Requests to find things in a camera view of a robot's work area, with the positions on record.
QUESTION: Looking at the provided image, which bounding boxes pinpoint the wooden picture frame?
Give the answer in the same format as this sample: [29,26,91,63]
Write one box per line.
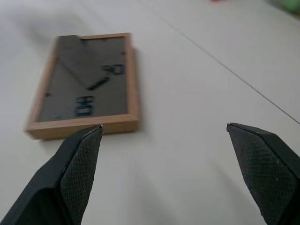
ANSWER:
[23,32,140,141]

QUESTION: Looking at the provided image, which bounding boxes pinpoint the green object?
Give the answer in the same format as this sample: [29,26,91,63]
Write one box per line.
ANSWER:
[282,0,300,15]

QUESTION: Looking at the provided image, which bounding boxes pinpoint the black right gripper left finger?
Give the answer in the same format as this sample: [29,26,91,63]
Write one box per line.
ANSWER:
[0,124,104,225]

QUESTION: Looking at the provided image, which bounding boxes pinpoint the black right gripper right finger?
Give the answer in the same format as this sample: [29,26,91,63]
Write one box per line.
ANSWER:
[226,122,300,225]

